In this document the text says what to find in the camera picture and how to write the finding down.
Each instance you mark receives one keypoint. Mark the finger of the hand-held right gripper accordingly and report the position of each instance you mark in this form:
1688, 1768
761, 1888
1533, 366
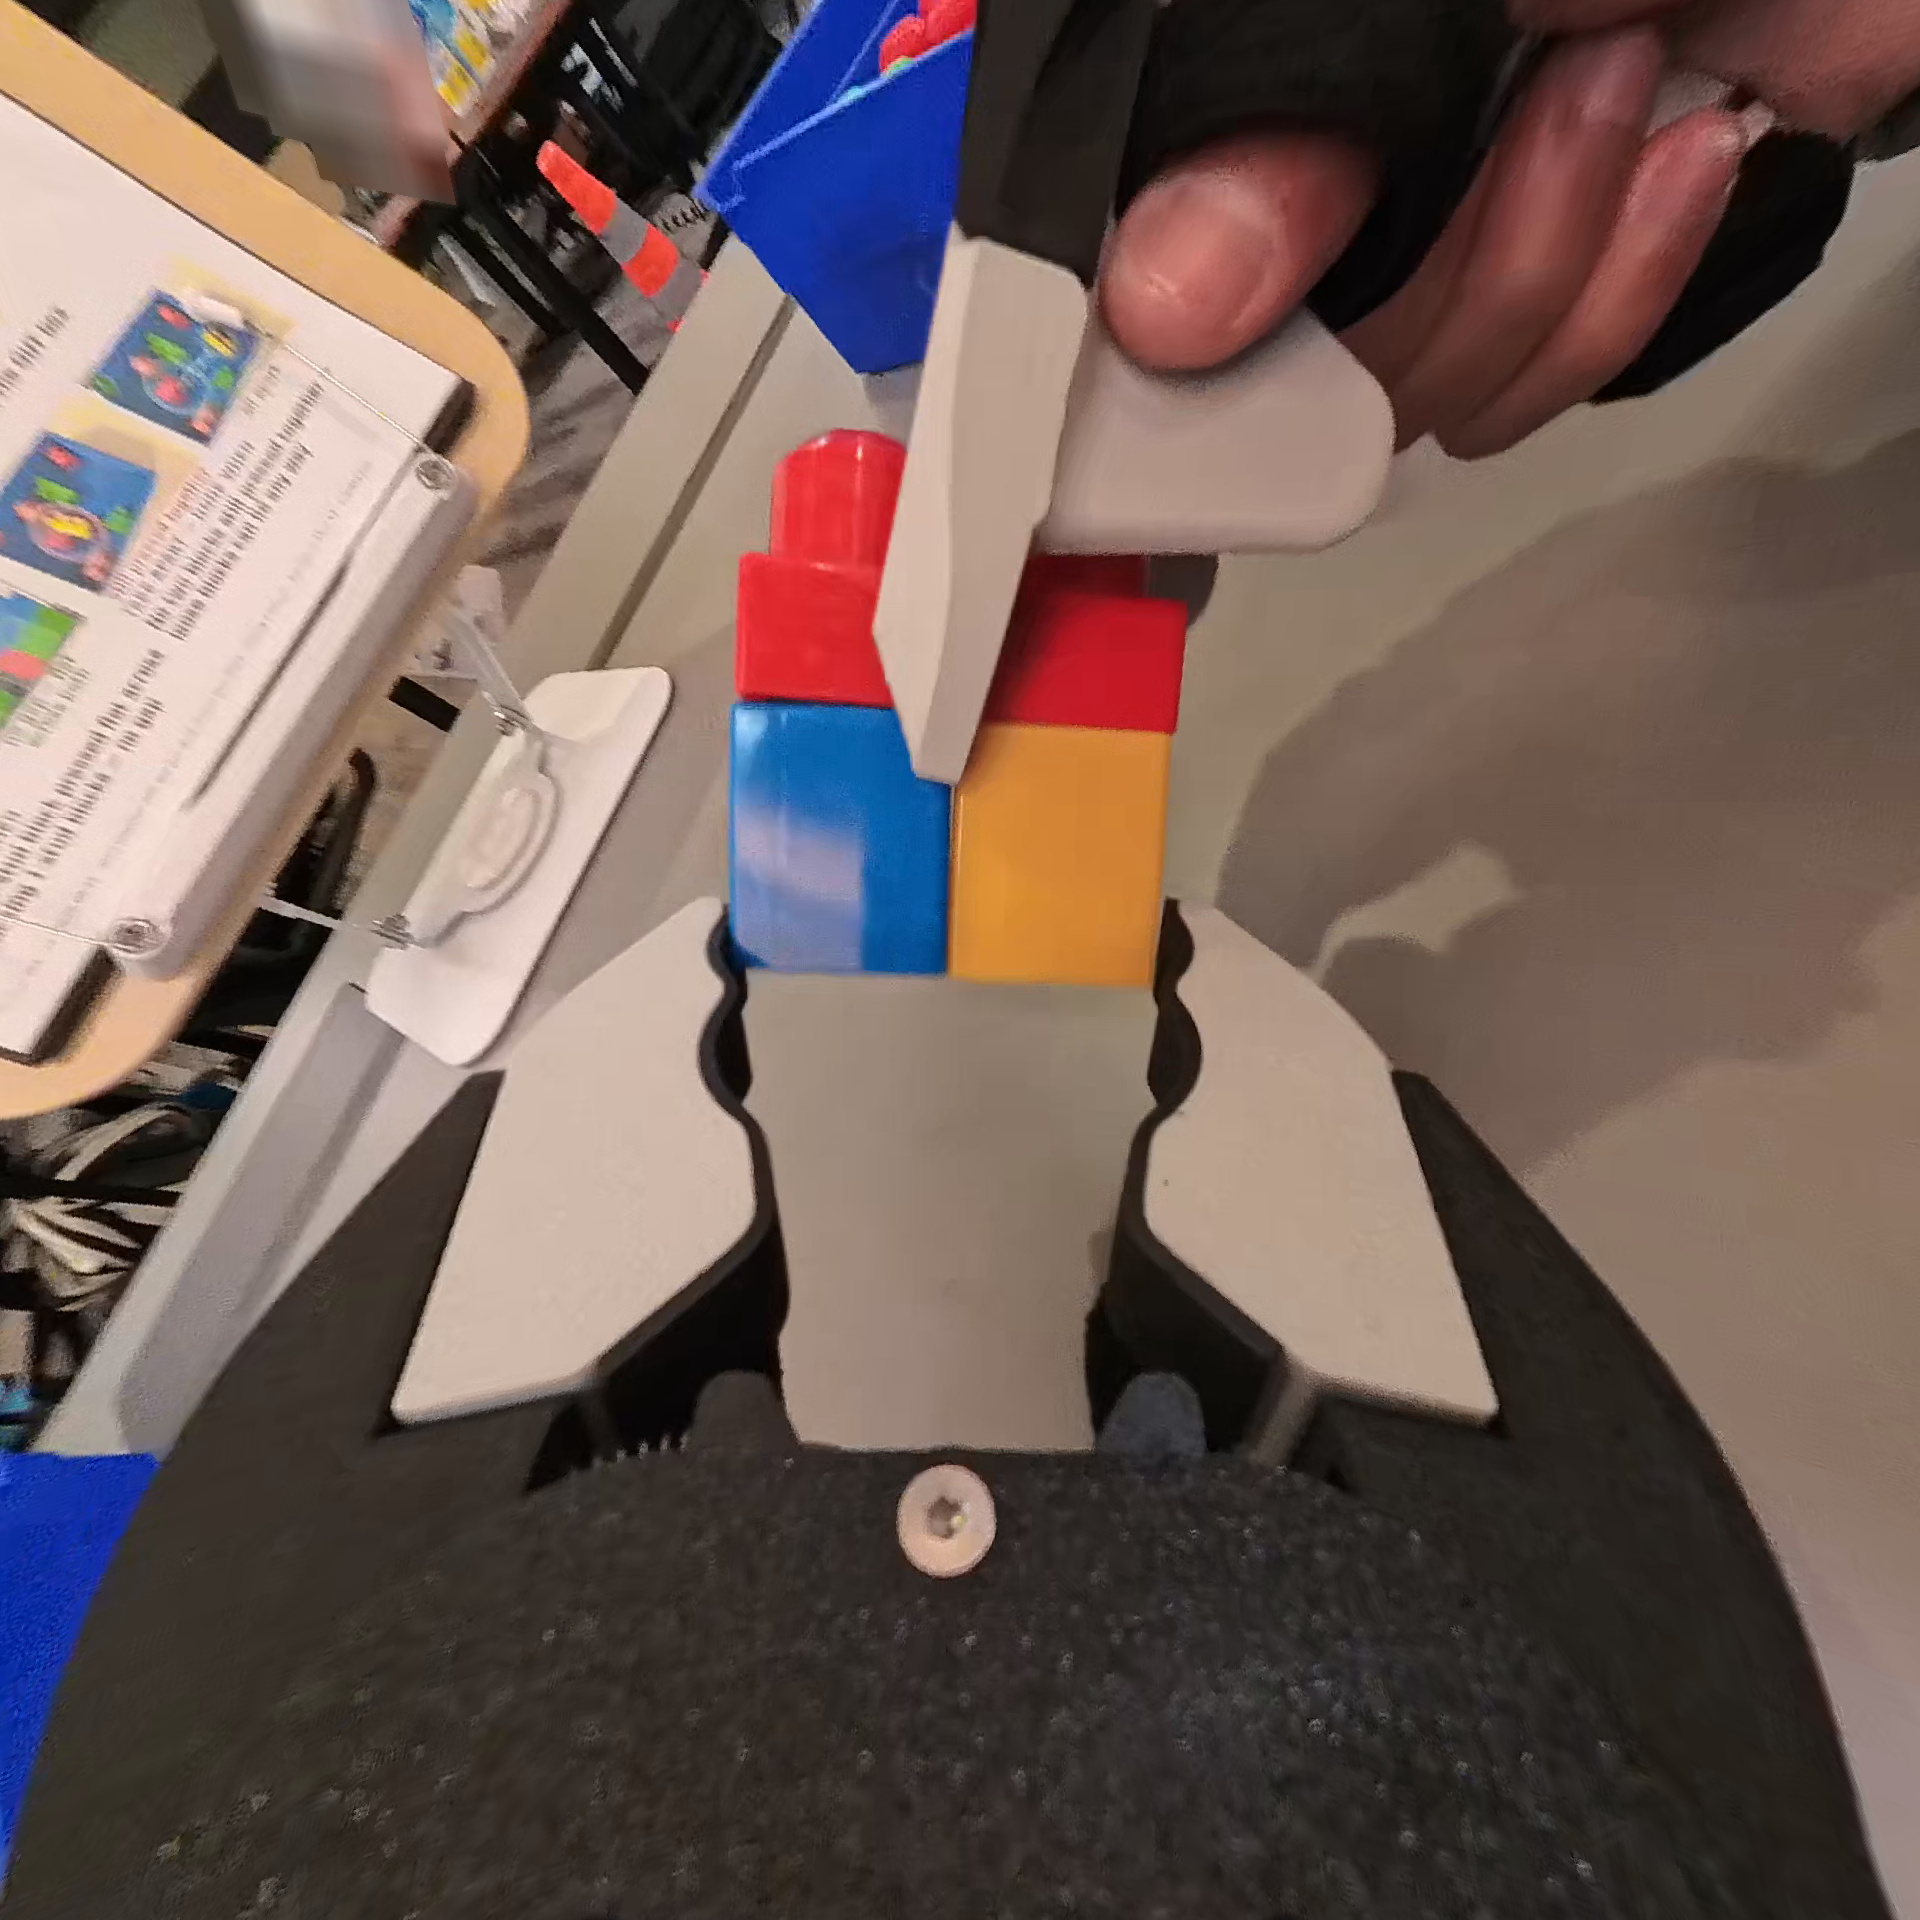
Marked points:
974, 524

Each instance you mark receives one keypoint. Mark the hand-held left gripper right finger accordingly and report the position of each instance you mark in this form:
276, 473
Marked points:
1305, 1201

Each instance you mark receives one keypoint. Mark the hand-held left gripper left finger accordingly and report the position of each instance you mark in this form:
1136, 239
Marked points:
600, 1201

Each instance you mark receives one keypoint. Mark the red two-stud block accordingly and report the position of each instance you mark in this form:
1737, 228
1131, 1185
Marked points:
937, 24
810, 630

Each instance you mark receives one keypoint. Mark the blue plastic bin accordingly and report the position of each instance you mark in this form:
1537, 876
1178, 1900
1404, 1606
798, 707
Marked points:
60, 1576
840, 212

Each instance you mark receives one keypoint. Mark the yellow toy block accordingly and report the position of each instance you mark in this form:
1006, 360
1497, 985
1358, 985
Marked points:
1059, 855

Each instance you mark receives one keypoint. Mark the blue toy block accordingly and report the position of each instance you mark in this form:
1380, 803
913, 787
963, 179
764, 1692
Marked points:
840, 840

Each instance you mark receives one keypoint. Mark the grey desk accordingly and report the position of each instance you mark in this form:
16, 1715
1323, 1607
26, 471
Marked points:
1576, 825

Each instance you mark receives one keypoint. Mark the person's right hand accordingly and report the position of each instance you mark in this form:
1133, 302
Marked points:
1530, 270

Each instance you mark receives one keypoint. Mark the orange traffic cone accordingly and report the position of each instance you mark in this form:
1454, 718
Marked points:
614, 224

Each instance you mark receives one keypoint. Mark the white instruction stand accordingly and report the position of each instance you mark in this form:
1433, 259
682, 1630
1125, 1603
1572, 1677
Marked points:
494, 405

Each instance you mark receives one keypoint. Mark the black white striped bag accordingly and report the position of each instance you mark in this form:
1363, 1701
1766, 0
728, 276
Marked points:
106, 1201

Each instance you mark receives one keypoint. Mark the printed instruction sheet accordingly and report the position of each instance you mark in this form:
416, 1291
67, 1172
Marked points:
194, 599

